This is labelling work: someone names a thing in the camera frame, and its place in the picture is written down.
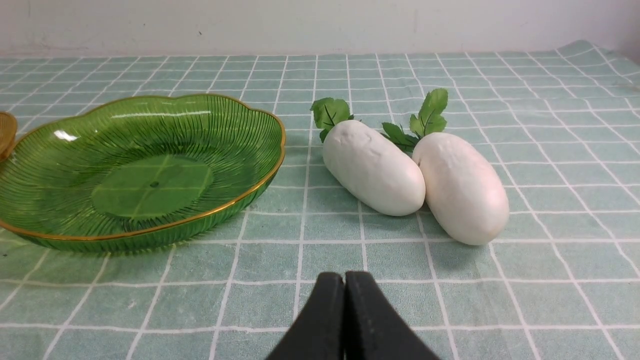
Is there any green checkered tablecloth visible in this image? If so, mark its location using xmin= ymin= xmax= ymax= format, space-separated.
xmin=0 ymin=41 xmax=640 ymax=360

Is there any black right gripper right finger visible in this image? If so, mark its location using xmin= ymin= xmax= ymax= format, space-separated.
xmin=345 ymin=271 xmax=439 ymax=360

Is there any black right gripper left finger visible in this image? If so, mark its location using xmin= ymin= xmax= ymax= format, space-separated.
xmin=267 ymin=272 xmax=345 ymax=360

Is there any amber glass plate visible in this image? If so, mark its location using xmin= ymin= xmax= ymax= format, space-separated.
xmin=0 ymin=111 xmax=18 ymax=162

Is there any green glass plate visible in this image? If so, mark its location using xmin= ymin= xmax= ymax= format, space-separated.
xmin=0 ymin=93 xmax=286 ymax=253

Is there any white radish with leaves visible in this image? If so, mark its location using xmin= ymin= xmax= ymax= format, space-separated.
xmin=310 ymin=97 xmax=426 ymax=217
xmin=382 ymin=88 xmax=510 ymax=246

